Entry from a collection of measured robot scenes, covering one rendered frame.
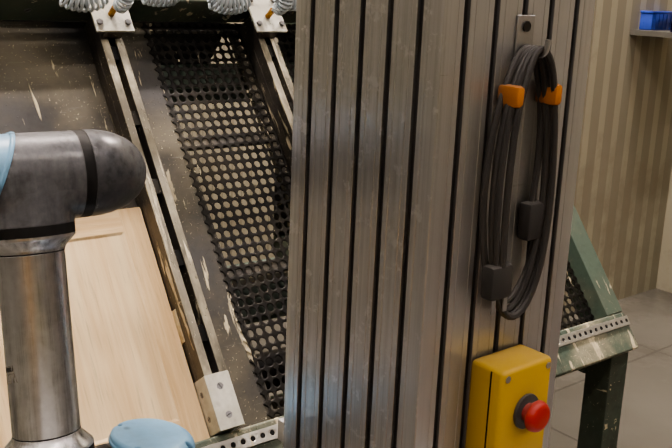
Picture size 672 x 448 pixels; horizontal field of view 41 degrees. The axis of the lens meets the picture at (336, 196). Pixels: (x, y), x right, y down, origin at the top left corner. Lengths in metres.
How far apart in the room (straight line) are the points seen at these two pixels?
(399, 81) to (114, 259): 1.26
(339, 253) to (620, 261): 4.88
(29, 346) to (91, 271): 0.90
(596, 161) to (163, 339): 3.76
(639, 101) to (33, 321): 4.84
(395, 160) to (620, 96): 4.59
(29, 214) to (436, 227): 0.51
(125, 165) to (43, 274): 0.17
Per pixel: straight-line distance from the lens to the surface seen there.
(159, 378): 2.05
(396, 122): 0.96
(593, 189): 5.46
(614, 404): 3.03
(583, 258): 2.94
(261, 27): 2.51
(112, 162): 1.19
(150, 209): 2.13
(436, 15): 0.92
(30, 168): 1.16
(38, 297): 1.18
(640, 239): 6.02
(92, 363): 2.01
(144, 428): 1.30
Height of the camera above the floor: 1.87
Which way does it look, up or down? 13 degrees down
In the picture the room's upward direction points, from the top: 2 degrees clockwise
